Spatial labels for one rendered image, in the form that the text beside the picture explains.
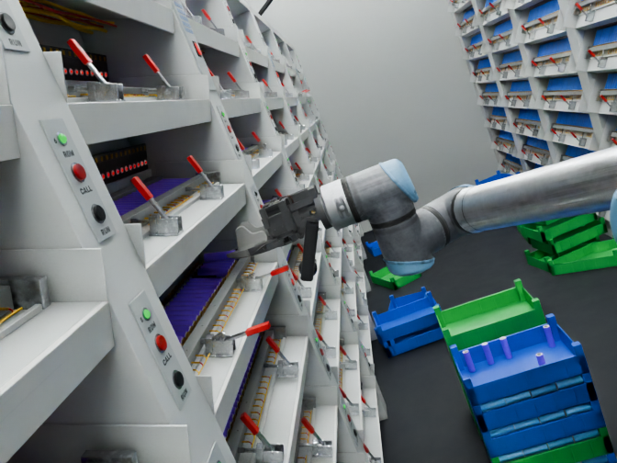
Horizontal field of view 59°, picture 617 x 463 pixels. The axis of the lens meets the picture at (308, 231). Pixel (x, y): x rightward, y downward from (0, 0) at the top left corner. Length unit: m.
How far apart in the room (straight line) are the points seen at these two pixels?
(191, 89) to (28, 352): 0.83
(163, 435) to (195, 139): 0.75
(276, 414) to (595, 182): 0.62
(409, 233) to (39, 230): 0.68
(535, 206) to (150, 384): 0.63
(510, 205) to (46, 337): 0.72
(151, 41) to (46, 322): 0.82
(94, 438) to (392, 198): 0.64
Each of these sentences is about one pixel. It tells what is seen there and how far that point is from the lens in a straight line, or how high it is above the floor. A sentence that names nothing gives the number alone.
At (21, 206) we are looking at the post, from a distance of 0.55.
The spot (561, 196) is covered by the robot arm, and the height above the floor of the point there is 0.92.
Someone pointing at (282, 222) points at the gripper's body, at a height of 0.99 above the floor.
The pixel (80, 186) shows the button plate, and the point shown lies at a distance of 0.56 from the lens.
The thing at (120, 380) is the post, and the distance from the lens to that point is 0.57.
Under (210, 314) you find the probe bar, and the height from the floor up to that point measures 0.93.
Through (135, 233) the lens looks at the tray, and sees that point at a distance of 0.61.
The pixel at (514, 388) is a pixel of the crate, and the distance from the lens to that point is 1.54.
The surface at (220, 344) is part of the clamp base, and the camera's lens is 0.80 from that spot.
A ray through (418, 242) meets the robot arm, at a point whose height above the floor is 0.87.
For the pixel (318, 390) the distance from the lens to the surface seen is 1.34.
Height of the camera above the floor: 1.16
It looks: 12 degrees down
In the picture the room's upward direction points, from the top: 22 degrees counter-clockwise
